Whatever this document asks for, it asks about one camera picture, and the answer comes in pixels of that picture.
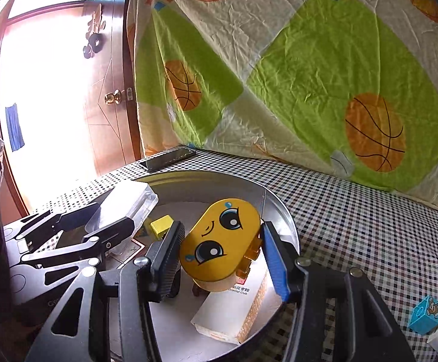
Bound blue toy block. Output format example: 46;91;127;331
408;296;438;335

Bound blue hanging cloth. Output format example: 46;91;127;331
5;103;25;151

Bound round metal cookie tin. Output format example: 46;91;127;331
106;170;300;362

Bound brown wooden door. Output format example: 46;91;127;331
79;0;140;178

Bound black smartphone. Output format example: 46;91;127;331
139;148;197;172

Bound green ball-print bed sheet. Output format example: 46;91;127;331
126;0;438;212

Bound copper framed picture case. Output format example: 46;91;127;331
106;234;155;272

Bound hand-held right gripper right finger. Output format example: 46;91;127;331
261;221;417;362

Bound white box with glitter edge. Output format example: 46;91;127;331
191;260;280;345

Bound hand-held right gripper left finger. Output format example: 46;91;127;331
25;222;186;362

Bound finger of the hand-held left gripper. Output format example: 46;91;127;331
19;217;135;270
3;202;101;243

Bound checkered tablecloth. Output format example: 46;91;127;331
27;147;438;362

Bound clear plastic box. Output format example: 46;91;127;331
91;180;159;257

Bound yellow toy block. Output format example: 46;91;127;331
149;214;174;240

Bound yellow face toy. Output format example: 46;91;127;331
179;198;265;295

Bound dark door ornament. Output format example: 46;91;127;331
83;4;106;59

